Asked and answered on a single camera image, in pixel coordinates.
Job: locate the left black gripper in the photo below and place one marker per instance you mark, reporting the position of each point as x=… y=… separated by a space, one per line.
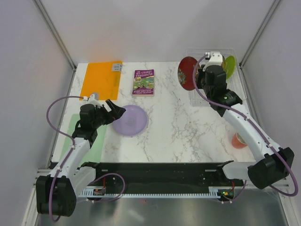
x=115 y=113

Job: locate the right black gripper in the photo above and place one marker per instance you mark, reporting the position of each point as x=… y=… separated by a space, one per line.
x=201 y=73

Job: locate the purple plastic plate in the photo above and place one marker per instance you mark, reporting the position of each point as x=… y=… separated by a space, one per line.
x=132 y=122

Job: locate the red floral plate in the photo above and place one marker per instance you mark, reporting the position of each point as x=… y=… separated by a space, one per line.
x=185 y=70

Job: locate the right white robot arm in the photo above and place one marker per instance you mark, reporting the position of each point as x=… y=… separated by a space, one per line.
x=272 y=162

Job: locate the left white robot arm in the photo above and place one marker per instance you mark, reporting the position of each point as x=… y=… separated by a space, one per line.
x=57 y=192

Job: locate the lime green plate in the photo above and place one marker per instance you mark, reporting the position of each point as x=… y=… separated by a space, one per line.
x=229 y=65

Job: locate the orange cutting mat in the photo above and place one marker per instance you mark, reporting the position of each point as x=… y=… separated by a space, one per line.
x=103 y=79

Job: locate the purple treehouse book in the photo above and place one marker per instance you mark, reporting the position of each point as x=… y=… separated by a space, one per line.
x=143 y=83

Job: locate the green clipboard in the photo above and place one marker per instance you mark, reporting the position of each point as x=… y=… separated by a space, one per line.
x=95 y=152

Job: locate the orange paper cup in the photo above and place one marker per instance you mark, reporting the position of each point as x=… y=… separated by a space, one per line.
x=238 y=142

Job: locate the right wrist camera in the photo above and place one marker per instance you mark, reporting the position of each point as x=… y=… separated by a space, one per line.
x=214 y=58

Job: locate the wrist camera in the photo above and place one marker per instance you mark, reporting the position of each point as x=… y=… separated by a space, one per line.
x=214 y=58
x=94 y=98

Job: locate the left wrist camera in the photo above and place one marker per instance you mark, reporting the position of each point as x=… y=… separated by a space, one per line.
x=94 y=98

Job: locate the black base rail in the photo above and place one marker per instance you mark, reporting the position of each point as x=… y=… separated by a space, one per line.
x=150 y=178

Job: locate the white slotted cable duct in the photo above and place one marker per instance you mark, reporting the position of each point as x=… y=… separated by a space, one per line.
x=213 y=193

